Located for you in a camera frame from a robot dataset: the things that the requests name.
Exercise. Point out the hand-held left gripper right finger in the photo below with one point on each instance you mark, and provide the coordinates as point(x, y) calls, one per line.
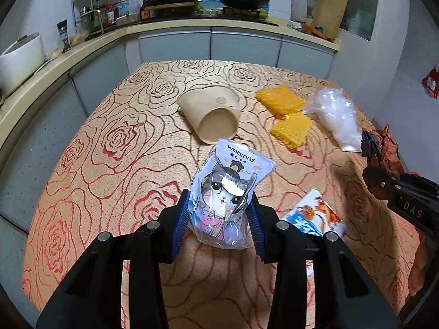
point(255, 228)

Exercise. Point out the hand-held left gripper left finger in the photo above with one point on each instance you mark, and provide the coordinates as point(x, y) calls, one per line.
point(181, 219)

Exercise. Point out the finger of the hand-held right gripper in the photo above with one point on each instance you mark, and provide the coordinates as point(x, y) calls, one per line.
point(377, 181)
point(410, 178)

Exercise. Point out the brown paper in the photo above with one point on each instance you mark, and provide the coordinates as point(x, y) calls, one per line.
point(389, 157)

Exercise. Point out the cartoon print plastic packet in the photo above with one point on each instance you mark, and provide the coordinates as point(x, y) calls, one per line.
point(226, 185)

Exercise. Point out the clear plastic bag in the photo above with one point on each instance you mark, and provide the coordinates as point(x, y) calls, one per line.
point(334, 116)

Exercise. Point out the small yellow foam net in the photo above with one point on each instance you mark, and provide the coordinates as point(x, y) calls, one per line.
point(289, 130)

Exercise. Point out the beige paper cup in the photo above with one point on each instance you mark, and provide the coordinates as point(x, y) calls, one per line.
point(209, 106)

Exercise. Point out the large yellow foam net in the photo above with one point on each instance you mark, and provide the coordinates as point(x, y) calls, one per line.
point(279, 99)

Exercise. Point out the blue white snack packet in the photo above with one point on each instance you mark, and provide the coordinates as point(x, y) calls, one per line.
point(308, 212)

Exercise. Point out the red hanging decoration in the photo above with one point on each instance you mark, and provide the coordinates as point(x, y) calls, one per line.
point(432, 82)

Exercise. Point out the orange plastic tool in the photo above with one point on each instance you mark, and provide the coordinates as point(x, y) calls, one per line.
point(319, 31)

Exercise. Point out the grey kitchen counter cabinet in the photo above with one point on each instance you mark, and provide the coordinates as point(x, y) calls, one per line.
point(171, 44)

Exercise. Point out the wooden cutting board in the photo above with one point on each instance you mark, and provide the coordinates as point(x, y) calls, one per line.
point(329, 10)

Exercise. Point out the frosted glass panel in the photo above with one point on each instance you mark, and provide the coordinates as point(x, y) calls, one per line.
point(360, 0)

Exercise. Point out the white plastic bottle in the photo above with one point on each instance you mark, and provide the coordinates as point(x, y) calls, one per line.
point(298, 8)

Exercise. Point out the black induction cooker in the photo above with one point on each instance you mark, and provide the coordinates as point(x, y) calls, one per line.
point(171, 6)

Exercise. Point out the black gas stove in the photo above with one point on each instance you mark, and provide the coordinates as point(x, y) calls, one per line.
point(240, 13)

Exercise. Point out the dark sauce bottle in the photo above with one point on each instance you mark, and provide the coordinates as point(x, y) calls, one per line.
point(145, 7)

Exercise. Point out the red label jar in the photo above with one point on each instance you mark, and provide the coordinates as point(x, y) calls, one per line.
point(110, 15)

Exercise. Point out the white rice cooker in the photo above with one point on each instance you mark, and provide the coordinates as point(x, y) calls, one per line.
point(20, 61)

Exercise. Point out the metal spice rack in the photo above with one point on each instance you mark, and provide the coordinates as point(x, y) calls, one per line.
point(90, 7)

